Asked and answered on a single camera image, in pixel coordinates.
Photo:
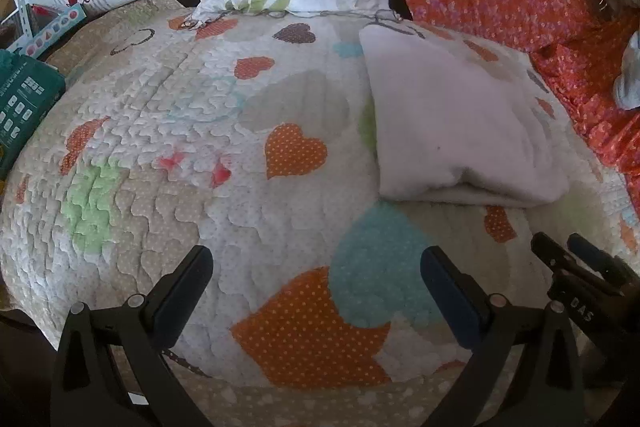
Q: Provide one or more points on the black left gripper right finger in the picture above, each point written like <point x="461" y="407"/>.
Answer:
<point x="546" y="389"/>

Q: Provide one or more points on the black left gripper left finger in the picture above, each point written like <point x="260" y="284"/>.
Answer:
<point x="110" y="369"/>

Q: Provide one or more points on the pale pink garment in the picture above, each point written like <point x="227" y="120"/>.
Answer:
<point x="456" y="121"/>

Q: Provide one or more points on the grey white crumpled clothes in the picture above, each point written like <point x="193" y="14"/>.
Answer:
<point x="626" y="88"/>

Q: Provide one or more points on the red floral bed sheet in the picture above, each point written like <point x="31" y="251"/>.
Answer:
<point x="580" y="73"/>

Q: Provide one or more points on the heart patterned quilt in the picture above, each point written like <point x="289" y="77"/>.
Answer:
<point x="255" y="137"/>

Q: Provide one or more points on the teal printed box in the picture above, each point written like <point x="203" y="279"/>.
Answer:
<point x="29" y="89"/>

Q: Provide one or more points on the colourful shapes toy box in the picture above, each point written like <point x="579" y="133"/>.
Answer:
<point x="43" y="40"/>

